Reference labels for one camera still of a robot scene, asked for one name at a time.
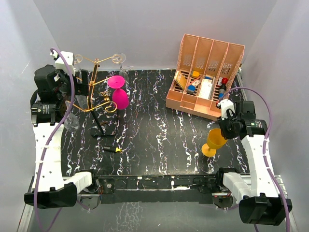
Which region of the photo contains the orange plastic wine glass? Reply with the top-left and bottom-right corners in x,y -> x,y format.
201,128 -> 227,157

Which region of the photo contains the blue grey eraser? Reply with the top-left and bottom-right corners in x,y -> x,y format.
187,80 -> 201,95

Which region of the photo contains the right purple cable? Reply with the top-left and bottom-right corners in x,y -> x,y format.
218,87 -> 290,232

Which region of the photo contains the white staples box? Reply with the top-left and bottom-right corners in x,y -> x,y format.
198,75 -> 214,100

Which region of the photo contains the yellow spiral notebook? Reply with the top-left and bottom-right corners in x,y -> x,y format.
174,73 -> 187,90

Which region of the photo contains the purple cable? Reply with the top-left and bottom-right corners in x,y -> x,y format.
218,87 -> 290,232
33,47 -> 91,232

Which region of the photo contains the pink plastic wine glass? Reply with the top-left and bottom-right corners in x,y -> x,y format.
108,75 -> 129,110

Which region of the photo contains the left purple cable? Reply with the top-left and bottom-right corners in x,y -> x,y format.
33,47 -> 91,232

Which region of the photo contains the red capped bottle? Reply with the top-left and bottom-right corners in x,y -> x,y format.
220,78 -> 228,90

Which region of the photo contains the aluminium frame rail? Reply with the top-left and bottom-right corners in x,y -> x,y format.
24,169 -> 292,226

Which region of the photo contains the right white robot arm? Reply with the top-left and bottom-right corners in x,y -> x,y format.
215,99 -> 292,226

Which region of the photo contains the clear wine glass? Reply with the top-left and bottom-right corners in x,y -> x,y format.
73,54 -> 83,65
64,113 -> 80,132
112,53 -> 128,82
76,95 -> 88,110

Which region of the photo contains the peach desk organizer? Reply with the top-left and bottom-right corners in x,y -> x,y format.
166,34 -> 245,120

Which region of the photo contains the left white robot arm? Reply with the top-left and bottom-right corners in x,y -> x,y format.
24,65 -> 100,209

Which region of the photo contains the gold wire wine glass rack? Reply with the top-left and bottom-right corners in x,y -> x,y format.
66,55 -> 124,137

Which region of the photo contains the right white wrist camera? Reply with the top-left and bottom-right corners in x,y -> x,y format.
216,99 -> 235,120

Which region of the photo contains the black yellow screwdriver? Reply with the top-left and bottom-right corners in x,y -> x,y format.
103,146 -> 122,153

